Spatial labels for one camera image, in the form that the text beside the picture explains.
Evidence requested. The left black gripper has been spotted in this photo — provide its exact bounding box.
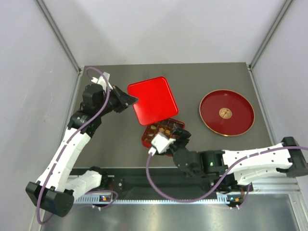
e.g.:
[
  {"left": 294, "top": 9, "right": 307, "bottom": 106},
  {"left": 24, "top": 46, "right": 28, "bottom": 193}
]
[{"left": 97, "top": 85, "right": 139, "bottom": 116}]

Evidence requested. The red square box lid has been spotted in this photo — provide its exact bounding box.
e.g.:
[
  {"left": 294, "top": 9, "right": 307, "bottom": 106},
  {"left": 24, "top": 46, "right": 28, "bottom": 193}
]
[{"left": 127, "top": 76, "right": 179, "bottom": 126}]

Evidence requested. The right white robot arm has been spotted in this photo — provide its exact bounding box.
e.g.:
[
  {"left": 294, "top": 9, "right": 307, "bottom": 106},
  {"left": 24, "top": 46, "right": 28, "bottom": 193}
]
[{"left": 159, "top": 126, "right": 308, "bottom": 191}]

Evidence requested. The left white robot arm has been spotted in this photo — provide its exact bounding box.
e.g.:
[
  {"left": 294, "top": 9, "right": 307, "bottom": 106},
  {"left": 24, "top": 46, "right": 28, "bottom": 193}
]
[{"left": 26, "top": 84, "right": 138, "bottom": 217}]

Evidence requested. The red chocolate box tray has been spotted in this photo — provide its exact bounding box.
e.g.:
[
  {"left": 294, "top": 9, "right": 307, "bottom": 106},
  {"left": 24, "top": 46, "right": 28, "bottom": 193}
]
[{"left": 141, "top": 118, "right": 185, "bottom": 149}]

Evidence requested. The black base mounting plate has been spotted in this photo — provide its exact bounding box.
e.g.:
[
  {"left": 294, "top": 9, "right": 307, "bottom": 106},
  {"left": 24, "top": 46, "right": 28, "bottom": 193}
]
[{"left": 101, "top": 168, "right": 246, "bottom": 193}]

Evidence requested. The round red plate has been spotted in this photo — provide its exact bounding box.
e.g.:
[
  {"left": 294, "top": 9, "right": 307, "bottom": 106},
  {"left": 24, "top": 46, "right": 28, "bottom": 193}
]
[{"left": 199, "top": 90, "right": 255, "bottom": 137}]

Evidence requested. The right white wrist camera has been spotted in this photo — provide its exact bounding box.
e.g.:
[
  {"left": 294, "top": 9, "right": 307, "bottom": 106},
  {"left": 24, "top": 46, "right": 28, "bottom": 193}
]
[{"left": 148, "top": 132, "right": 176, "bottom": 156}]

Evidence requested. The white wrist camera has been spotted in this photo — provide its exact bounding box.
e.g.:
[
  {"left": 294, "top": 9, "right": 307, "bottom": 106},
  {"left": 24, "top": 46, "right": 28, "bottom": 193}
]
[
  {"left": 91, "top": 72, "right": 113, "bottom": 90},
  {"left": 148, "top": 132, "right": 176, "bottom": 156}
]

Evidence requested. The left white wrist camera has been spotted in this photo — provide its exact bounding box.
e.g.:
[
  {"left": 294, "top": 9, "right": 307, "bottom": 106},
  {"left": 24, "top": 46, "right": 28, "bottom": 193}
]
[{"left": 91, "top": 72, "right": 113, "bottom": 90}]

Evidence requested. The aluminium front rail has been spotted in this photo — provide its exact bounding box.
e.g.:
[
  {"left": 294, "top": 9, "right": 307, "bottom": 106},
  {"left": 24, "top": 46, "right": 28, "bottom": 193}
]
[{"left": 38, "top": 175, "right": 301, "bottom": 205}]

